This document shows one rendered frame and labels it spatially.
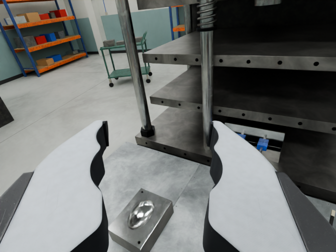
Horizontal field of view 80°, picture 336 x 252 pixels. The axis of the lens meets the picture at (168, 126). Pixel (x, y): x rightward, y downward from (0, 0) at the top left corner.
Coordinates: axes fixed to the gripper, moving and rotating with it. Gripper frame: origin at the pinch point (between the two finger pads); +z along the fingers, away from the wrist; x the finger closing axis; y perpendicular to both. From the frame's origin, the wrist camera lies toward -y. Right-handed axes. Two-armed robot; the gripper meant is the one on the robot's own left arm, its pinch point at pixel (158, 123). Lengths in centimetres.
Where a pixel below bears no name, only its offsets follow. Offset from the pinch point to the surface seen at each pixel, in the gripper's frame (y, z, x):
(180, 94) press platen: 40, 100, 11
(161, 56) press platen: 18, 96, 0
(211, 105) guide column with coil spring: 37, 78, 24
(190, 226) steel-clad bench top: 65, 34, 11
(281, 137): 45, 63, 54
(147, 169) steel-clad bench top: 67, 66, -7
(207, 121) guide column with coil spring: 46, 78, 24
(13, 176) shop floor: 170, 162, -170
